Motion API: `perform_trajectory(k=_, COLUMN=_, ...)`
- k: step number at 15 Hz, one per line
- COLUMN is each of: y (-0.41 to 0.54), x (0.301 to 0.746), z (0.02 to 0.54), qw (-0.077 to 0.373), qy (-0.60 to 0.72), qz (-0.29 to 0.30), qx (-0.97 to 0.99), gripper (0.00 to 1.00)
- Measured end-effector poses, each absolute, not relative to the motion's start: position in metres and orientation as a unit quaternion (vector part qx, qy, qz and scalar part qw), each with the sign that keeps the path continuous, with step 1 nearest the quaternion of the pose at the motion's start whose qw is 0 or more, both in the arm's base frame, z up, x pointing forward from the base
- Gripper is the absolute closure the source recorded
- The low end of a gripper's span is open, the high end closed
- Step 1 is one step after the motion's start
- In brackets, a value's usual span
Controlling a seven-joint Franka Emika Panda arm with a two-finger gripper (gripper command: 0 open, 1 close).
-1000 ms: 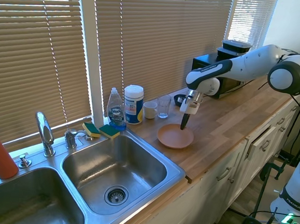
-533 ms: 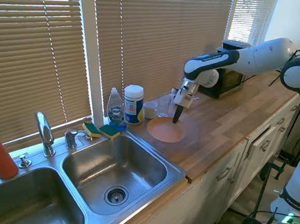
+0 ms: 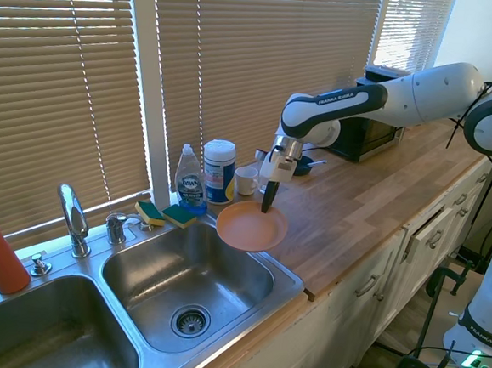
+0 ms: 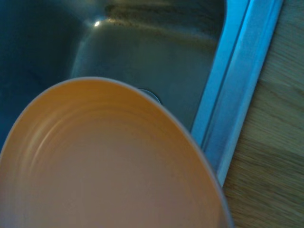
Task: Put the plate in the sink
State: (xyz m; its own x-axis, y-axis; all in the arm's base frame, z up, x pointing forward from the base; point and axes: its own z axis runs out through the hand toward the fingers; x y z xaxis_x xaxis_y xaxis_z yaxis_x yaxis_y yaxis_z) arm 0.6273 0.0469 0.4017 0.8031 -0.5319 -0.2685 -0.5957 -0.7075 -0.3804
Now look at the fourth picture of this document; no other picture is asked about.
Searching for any orange round plate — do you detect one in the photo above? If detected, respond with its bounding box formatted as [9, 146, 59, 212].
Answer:
[0, 76, 235, 228]

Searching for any stainless steel double sink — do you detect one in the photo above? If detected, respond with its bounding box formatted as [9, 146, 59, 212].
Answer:
[0, 0, 285, 189]

